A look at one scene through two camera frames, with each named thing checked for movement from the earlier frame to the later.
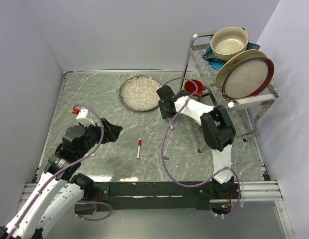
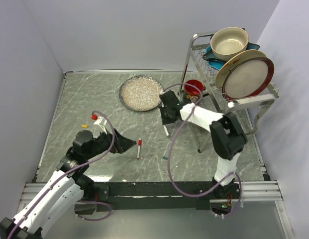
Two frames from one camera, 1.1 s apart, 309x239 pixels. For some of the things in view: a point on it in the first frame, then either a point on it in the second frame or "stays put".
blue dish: (218, 64) stays put
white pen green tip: (171, 126) → (166, 131)
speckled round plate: (138, 93) stays put
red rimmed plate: (248, 77) stays put
